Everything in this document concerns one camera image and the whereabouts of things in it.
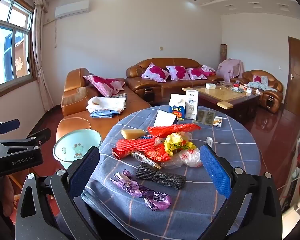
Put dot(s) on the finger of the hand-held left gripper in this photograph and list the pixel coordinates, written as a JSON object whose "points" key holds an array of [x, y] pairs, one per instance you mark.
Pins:
{"points": [[41, 134], [9, 125]]}

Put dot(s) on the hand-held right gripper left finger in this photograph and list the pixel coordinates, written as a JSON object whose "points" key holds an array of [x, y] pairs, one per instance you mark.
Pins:
{"points": [[86, 166]]}

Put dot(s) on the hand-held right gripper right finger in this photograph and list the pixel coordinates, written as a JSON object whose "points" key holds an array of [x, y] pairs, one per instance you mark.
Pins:
{"points": [[216, 172]]}

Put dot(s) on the enamel basin with giraffe print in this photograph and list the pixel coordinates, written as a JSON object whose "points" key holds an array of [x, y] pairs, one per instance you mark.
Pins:
{"points": [[75, 145]]}

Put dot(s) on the red white snack wrapper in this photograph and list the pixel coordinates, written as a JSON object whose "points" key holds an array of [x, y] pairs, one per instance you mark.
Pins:
{"points": [[117, 153]]}

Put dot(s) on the yellow wrapper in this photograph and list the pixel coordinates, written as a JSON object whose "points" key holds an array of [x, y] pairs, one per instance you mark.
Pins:
{"points": [[176, 142]]}

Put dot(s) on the red foam net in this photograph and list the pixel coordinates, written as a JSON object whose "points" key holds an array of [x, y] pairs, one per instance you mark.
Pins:
{"points": [[135, 146]]}

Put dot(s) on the yellow sponge piece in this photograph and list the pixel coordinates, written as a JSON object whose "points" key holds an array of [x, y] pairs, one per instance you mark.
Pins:
{"points": [[132, 133]]}

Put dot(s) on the white printed sausage wrapper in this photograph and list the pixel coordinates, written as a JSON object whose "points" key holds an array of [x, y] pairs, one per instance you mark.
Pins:
{"points": [[145, 158]]}

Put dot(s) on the white milk box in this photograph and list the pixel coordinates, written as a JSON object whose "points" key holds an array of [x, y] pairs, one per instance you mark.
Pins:
{"points": [[192, 105]]}

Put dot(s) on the wooden stool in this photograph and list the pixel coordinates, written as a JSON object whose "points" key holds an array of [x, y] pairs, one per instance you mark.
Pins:
{"points": [[17, 183]]}

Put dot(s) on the clear plastic bag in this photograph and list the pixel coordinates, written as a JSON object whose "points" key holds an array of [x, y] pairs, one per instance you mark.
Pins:
{"points": [[190, 158]]}

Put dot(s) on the blue plaid tablecloth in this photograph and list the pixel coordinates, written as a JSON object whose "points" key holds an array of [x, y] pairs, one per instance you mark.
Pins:
{"points": [[215, 135]]}

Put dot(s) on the brown cloth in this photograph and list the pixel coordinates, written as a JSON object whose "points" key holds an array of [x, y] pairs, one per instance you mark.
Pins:
{"points": [[6, 197]]}

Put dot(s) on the brown leather chaise sofa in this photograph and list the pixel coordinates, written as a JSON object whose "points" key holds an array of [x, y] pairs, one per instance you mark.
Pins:
{"points": [[75, 97]]}

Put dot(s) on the small white brown box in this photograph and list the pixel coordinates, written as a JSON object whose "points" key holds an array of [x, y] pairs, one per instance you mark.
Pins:
{"points": [[217, 121]]}

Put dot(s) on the blue striped folded cloth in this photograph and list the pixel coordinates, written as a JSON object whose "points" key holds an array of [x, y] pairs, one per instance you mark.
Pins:
{"points": [[102, 114]]}

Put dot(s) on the foil blister pack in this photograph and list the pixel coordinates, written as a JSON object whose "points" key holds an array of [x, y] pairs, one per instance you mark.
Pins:
{"points": [[200, 116], [209, 117]]}

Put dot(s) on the black foam net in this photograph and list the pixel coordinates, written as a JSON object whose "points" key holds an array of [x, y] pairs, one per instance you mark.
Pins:
{"points": [[160, 176]]}

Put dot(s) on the red plastic bag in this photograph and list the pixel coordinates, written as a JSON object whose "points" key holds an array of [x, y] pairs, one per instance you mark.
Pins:
{"points": [[175, 130]]}

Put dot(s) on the beige curtain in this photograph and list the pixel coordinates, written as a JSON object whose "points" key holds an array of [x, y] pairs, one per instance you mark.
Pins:
{"points": [[42, 75]]}

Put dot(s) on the shiny red wrapper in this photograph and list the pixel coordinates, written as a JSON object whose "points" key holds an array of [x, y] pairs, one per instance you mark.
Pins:
{"points": [[157, 155]]}

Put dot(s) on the purple wrapper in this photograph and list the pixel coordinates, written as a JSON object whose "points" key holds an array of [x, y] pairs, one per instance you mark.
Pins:
{"points": [[142, 192]]}

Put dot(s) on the white folded cloth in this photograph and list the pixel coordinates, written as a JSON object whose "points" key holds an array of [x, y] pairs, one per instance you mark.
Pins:
{"points": [[107, 103]]}

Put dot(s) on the blue foil wrapper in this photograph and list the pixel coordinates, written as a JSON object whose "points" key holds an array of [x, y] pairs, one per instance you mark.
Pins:
{"points": [[147, 137]]}

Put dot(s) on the dark wooden coffee table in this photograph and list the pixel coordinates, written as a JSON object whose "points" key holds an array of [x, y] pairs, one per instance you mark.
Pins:
{"points": [[240, 105]]}

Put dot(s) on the window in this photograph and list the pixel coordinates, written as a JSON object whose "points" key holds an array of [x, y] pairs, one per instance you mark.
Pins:
{"points": [[5, 52]]}

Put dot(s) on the white paper packet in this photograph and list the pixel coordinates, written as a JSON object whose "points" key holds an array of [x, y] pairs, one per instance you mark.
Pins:
{"points": [[165, 118]]}

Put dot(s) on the blue milk carton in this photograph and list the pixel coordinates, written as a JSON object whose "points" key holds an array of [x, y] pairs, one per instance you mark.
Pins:
{"points": [[177, 107]]}

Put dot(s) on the checked cloth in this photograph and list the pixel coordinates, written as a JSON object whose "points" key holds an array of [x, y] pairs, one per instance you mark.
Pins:
{"points": [[120, 95]]}

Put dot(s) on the white shelf rack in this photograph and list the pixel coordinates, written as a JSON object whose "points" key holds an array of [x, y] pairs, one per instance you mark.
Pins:
{"points": [[297, 175]]}

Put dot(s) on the large pink floral pillow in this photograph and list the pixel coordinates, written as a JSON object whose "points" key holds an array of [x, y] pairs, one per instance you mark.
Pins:
{"points": [[105, 83]]}

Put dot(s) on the white tissue box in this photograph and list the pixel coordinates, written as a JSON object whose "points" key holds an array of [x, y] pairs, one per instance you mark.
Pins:
{"points": [[210, 86]]}

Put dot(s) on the brown leather armchair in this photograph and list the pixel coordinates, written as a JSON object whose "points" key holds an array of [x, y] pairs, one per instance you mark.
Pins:
{"points": [[272, 97]]}

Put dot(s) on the brown leather three-seat sofa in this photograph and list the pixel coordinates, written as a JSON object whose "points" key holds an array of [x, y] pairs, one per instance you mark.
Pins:
{"points": [[140, 83]]}

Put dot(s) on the light blue cloth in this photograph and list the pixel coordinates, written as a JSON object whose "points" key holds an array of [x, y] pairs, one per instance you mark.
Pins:
{"points": [[263, 85]]}

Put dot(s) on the rolled pink floral blanket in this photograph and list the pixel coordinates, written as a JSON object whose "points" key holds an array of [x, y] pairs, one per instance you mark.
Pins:
{"points": [[208, 70]]}

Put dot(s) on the pink floral cover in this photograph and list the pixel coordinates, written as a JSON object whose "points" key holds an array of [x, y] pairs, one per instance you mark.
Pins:
{"points": [[228, 68]]}

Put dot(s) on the tall brown patterned tube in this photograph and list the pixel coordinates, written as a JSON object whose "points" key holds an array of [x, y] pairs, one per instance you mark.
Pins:
{"points": [[223, 52]]}

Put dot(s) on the brown wooden door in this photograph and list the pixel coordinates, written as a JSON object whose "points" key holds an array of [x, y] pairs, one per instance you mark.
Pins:
{"points": [[297, 77]]}

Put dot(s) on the white air conditioner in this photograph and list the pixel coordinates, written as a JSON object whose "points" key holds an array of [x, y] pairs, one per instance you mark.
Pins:
{"points": [[72, 9]]}

